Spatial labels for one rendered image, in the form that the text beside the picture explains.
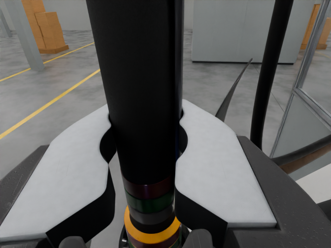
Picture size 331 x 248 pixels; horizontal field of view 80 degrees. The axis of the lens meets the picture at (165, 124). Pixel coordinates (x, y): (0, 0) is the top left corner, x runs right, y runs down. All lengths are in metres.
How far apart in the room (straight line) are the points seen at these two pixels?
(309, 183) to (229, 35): 5.21
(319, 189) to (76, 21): 14.29
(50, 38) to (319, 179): 8.13
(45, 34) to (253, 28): 6.50
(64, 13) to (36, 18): 6.46
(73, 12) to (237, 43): 10.81
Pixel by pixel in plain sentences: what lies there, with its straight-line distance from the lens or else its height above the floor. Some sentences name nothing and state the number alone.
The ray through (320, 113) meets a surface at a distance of 1.33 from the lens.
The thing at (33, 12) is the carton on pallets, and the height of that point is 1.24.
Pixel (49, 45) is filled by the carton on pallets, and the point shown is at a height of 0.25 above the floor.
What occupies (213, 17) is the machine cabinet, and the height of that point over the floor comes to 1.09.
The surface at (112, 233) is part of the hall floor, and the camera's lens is 1.81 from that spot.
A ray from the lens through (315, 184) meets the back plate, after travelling 0.54.
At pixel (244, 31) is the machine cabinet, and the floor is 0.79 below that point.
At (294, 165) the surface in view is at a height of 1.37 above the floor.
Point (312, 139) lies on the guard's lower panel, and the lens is 1.40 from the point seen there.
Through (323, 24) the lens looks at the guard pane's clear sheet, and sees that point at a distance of 1.49.
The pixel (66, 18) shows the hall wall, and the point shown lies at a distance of 14.74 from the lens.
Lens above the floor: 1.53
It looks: 32 degrees down
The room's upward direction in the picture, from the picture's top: 2 degrees counter-clockwise
